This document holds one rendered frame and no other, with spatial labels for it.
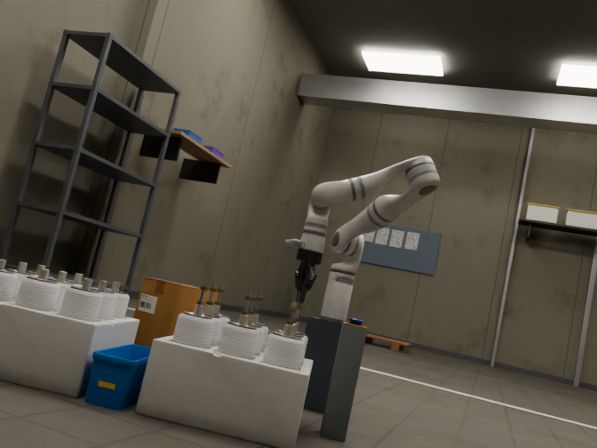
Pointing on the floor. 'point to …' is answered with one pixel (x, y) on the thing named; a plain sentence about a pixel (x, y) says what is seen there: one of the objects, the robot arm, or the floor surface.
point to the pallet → (387, 341)
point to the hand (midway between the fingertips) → (300, 298)
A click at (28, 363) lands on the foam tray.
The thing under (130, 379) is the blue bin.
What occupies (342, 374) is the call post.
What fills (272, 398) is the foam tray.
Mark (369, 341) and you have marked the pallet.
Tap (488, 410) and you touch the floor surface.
